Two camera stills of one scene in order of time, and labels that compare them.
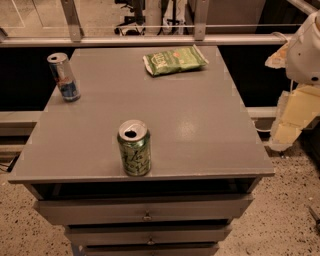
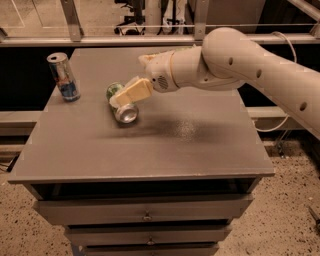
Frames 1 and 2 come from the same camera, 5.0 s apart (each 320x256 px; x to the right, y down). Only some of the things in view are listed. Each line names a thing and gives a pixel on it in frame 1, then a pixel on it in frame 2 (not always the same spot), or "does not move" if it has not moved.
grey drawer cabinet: [207, 157] does not move
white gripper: [304, 55] → [159, 72]
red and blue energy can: [64, 74] does not move
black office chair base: [132, 25] does not move
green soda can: [134, 142] → [125, 113]
